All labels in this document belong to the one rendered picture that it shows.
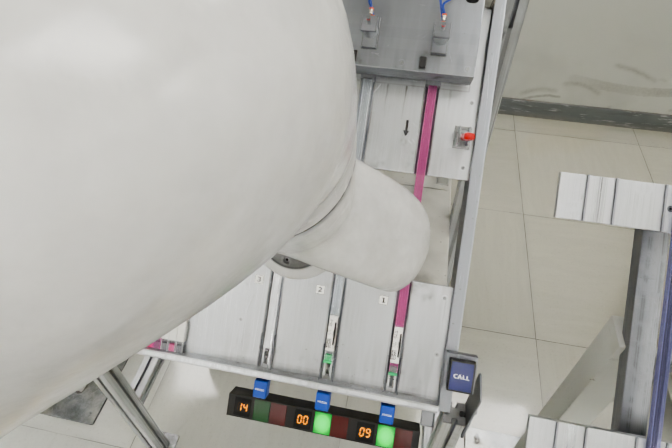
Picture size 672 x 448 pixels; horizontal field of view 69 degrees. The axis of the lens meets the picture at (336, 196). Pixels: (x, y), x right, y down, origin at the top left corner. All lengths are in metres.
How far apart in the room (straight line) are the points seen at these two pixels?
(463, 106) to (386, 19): 0.19
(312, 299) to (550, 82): 2.10
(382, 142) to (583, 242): 1.50
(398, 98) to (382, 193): 0.51
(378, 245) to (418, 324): 0.51
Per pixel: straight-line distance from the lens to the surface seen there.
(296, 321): 0.88
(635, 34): 2.70
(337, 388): 0.87
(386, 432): 0.93
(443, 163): 0.84
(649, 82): 2.85
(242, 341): 0.91
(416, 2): 0.84
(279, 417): 0.94
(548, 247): 2.15
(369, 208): 0.35
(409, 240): 0.38
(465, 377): 0.84
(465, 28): 0.83
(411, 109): 0.85
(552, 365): 1.85
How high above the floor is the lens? 1.53
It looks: 45 degrees down
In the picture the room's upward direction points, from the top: straight up
